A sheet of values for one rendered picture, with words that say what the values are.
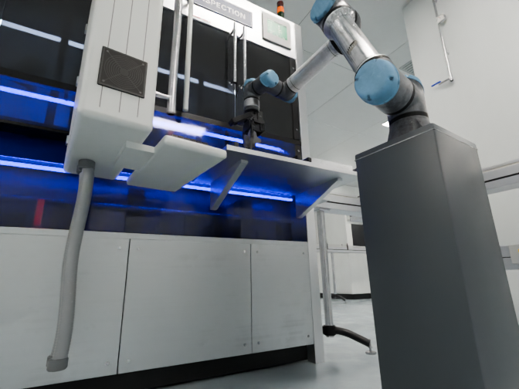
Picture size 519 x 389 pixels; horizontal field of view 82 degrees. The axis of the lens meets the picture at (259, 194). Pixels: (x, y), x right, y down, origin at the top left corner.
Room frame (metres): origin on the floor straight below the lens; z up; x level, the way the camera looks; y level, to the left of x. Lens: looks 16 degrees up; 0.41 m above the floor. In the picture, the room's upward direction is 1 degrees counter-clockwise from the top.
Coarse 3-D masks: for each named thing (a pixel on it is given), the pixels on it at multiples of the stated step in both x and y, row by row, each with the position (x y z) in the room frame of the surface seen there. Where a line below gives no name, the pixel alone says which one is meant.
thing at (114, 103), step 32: (96, 0) 0.63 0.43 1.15; (128, 0) 0.67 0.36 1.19; (160, 0) 0.72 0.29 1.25; (96, 32) 0.64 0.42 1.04; (128, 32) 0.68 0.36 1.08; (160, 32) 0.74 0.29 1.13; (96, 64) 0.64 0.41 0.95; (128, 64) 0.68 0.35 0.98; (96, 96) 0.65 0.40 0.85; (128, 96) 0.69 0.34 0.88; (96, 128) 0.71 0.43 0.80; (128, 128) 0.71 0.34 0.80; (96, 160) 0.92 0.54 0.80
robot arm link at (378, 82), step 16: (320, 0) 0.84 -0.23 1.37; (336, 0) 0.81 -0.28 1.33; (320, 16) 0.84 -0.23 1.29; (336, 16) 0.82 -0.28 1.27; (352, 16) 0.84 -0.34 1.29; (336, 32) 0.83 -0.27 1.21; (352, 32) 0.79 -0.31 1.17; (352, 48) 0.79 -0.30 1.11; (368, 48) 0.77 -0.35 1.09; (352, 64) 0.81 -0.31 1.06; (368, 64) 0.73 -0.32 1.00; (384, 64) 0.70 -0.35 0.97; (368, 80) 0.74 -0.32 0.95; (384, 80) 0.71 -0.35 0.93; (400, 80) 0.72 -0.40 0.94; (368, 96) 0.75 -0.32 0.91; (384, 96) 0.74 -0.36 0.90; (400, 96) 0.75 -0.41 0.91; (384, 112) 0.83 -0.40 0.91
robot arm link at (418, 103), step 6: (408, 78) 0.80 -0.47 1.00; (414, 78) 0.80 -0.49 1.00; (414, 84) 0.78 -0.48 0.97; (420, 84) 0.81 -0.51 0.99; (414, 90) 0.78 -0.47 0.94; (420, 90) 0.81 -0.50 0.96; (414, 96) 0.78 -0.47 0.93; (420, 96) 0.80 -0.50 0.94; (408, 102) 0.78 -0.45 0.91; (414, 102) 0.80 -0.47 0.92; (420, 102) 0.80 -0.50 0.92; (402, 108) 0.80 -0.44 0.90; (408, 108) 0.81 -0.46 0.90; (414, 108) 0.80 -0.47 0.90; (420, 108) 0.80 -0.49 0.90; (426, 108) 0.82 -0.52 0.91; (390, 114) 0.84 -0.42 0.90; (396, 114) 0.83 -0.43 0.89
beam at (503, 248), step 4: (516, 244) 1.49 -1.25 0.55; (500, 248) 1.54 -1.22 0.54; (504, 248) 1.53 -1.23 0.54; (504, 252) 1.53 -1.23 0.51; (508, 252) 1.52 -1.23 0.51; (504, 256) 1.54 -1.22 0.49; (508, 256) 1.52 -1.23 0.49; (504, 260) 1.54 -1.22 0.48; (508, 260) 1.53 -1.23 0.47; (504, 264) 1.54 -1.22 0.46; (508, 264) 1.53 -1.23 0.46; (512, 264) 1.52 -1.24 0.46; (516, 264) 1.50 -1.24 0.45; (508, 268) 1.53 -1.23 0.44; (512, 268) 1.52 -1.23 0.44; (516, 268) 1.50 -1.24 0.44
